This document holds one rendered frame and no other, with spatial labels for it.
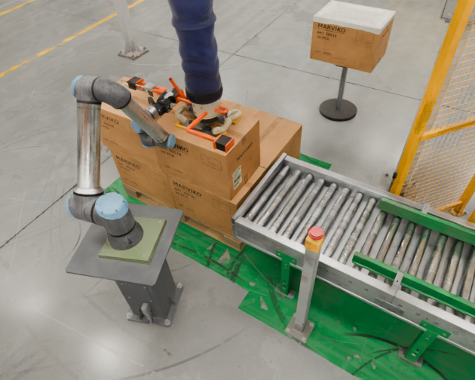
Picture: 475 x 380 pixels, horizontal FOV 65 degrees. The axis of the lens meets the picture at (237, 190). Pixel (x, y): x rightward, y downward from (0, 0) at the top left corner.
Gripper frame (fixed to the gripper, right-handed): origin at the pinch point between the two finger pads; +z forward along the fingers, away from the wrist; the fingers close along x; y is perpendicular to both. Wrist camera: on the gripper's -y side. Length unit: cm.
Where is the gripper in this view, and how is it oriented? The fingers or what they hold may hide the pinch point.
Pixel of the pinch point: (171, 94)
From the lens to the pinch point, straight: 255.4
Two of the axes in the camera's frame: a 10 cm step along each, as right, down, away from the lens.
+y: 8.4, 3.7, -4.0
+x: -0.6, -6.7, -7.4
